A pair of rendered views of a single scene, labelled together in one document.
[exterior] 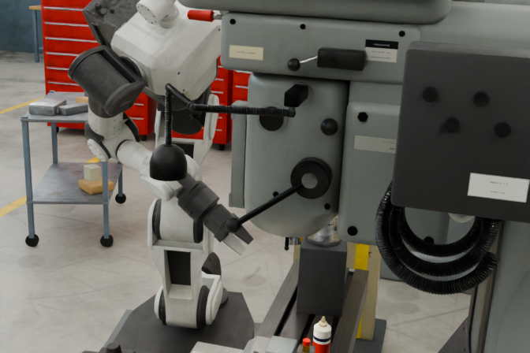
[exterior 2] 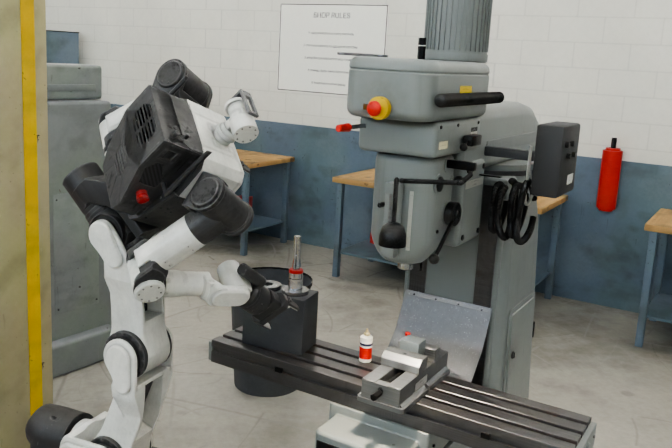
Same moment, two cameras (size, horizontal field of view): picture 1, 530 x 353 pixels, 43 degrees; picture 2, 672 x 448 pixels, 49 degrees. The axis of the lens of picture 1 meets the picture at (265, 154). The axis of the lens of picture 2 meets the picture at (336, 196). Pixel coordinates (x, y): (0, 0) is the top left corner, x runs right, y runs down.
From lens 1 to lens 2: 2.19 m
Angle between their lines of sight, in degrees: 71
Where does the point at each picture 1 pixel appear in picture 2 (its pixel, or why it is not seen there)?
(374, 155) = (469, 190)
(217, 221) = (279, 302)
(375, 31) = (472, 122)
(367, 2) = (475, 108)
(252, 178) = (427, 226)
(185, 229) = (165, 351)
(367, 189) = (466, 211)
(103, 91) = (243, 211)
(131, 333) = not seen: outside the picture
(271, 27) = (450, 127)
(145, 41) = (227, 160)
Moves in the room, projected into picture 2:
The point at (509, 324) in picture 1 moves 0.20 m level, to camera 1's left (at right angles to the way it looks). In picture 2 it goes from (506, 255) to (501, 270)
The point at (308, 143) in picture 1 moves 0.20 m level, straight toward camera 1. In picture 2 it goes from (447, 194) to (517, 202)
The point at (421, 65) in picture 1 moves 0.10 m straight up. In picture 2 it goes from (565, 133) to (569, 98)
